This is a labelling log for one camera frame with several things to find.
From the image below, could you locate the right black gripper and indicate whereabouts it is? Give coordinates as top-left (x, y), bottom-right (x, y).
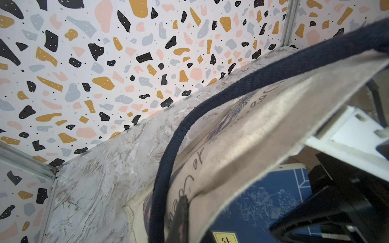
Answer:
top-left (269, 152), bottom-right (389, 243)

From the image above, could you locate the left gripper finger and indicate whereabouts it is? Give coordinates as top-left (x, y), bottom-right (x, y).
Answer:
top-left (165, 195), bottom-right (189, 243)

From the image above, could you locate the cream canvas tote bag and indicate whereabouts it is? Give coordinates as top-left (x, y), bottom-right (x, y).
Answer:
top-left (125, 19), bottom-right (389, 243)

